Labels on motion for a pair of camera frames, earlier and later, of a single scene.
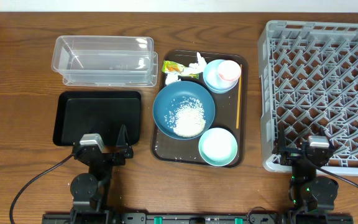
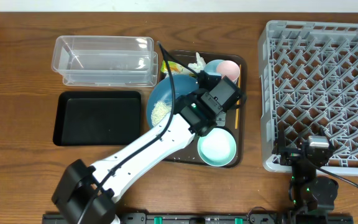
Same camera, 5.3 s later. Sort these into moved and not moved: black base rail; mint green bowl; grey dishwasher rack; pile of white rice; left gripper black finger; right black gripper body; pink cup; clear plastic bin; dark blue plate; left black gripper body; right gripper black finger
Moved: left gripper black finger; left black gripper body; dark blue plate; pile of white rice
Not moved: pink cup; grey dishwasher rack; right gripper black finger; right black gripper body; mint green bowl; clear plastic bin; black base rail
